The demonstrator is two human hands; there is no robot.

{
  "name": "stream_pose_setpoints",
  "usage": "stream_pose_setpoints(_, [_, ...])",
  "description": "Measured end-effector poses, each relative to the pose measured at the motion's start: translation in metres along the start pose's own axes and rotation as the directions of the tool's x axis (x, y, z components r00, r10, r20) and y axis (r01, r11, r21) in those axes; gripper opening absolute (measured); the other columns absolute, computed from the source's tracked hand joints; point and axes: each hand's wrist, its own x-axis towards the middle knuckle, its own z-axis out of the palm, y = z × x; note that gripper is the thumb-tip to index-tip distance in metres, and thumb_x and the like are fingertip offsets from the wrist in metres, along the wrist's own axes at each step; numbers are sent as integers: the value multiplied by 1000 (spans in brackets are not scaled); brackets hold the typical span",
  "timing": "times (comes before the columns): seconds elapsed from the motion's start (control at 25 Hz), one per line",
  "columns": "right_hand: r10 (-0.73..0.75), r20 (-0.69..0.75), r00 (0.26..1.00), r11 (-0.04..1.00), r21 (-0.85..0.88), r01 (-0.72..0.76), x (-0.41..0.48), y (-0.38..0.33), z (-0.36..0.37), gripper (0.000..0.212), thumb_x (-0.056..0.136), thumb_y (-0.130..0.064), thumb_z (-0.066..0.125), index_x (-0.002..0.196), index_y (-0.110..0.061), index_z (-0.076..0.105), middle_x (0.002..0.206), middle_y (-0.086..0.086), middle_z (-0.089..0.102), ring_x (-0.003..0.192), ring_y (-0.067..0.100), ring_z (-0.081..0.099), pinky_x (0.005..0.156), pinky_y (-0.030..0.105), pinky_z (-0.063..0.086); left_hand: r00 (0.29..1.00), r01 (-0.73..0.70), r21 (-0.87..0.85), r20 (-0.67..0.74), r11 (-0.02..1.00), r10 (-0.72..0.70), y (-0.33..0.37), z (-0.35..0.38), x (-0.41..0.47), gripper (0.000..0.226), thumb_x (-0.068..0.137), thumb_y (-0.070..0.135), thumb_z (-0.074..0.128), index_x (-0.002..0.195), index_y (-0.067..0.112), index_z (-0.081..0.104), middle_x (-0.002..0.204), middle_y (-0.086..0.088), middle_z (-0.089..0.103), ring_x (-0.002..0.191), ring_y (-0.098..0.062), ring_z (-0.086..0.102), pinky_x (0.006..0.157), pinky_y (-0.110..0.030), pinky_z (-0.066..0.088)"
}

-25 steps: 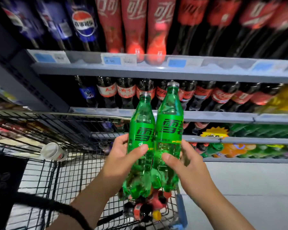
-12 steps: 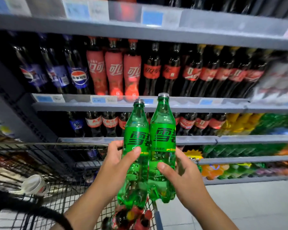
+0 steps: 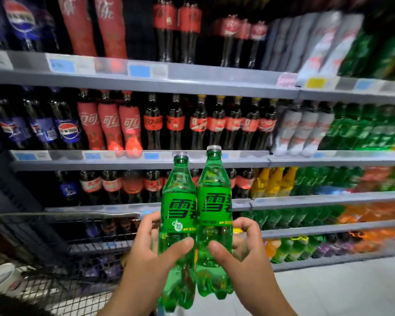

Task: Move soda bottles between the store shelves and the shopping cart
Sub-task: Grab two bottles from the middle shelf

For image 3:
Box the person's right hand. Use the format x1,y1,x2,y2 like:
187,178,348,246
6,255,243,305
207,217,297,316

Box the person's left hand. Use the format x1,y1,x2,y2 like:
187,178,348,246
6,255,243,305
99,212,195,316

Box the green soda bottle green cap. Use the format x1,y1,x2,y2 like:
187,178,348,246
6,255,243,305
157,152,199,312
195,145,235,301

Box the black wire shopping cart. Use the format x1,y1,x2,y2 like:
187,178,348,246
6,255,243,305
0,210,160,316

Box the row of yellow drink bottles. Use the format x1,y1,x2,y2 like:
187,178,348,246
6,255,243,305
249,166,298,199

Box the row of small green bottles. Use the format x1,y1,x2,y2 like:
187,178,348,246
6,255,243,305
292,165,364,193

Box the red cola bottle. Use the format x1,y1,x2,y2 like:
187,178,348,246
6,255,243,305
57,0,97,57
118,91,145,159
93,0,129,61
97,90,126,156
77,90,107,151

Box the white cola bottle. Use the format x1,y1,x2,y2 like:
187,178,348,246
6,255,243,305
302,103,336,158
287,102,321,157
273,102,304,156

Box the dark cola bottle blue label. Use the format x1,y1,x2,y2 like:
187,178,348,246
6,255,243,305
49,87,88,151
0,85,32,151
21,86,60,151

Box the row of green soda bottles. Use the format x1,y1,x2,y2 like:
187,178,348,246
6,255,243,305
318,102,395,153

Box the grey store shelving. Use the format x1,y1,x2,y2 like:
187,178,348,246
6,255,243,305
0,0,395,274

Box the row of dark green bottles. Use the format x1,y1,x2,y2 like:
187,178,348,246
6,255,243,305
338,23,395,82

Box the row of blue label cola bottles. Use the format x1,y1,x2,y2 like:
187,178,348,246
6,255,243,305
0,0,61,52

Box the white paper cup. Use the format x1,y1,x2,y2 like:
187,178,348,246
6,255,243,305
0,262,26,298

